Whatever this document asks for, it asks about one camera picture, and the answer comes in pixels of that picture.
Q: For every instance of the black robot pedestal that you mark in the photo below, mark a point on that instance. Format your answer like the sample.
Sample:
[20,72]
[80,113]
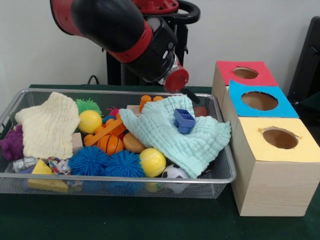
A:
[185,37]

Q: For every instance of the yellow tennis ball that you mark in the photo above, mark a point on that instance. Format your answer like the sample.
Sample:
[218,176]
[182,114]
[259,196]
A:
[152,162]

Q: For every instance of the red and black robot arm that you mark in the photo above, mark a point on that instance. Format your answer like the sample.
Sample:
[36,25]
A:
[112,25]

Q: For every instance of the mint green waffle cloth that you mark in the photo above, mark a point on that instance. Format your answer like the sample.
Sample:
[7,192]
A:
[175,142]

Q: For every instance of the blue spiky rubber ball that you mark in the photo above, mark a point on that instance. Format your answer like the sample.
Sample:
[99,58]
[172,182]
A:
[87,161]
[123,165]

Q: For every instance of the black upright panel stand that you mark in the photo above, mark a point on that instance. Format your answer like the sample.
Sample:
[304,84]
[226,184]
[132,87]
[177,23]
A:
[307,62]

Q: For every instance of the small orange basketball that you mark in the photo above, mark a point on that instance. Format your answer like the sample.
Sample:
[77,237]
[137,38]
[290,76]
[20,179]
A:
[110,145]

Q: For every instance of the red robot base flange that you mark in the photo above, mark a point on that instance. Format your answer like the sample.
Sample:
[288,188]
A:
[160,6]

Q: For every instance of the purple knobbly rubber toy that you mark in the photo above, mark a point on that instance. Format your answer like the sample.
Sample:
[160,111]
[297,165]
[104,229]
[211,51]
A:
[12,145]

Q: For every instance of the wooden box with three holes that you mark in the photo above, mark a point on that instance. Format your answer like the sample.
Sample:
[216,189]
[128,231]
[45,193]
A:
[272,190]

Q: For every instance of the cream waffle cloth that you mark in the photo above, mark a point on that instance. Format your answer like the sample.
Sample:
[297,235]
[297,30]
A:
[47,125]

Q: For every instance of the blue plastic building block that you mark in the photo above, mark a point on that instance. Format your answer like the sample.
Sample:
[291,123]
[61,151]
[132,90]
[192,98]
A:
[185,122]

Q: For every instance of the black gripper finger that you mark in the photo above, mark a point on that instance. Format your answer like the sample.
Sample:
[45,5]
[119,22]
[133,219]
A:
[192,96]

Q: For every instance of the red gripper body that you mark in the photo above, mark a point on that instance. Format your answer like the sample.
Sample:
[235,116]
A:
[177,80]

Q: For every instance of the small black-white soccer ball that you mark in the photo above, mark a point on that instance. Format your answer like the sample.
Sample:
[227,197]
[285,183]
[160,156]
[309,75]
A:
[175,172]

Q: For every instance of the yellow wedge block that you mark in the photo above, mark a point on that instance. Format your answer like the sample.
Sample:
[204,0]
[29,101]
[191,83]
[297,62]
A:
[40,170]

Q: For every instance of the dark green table cloth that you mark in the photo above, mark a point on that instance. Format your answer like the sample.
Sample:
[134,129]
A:
[311,110]
[125,220]

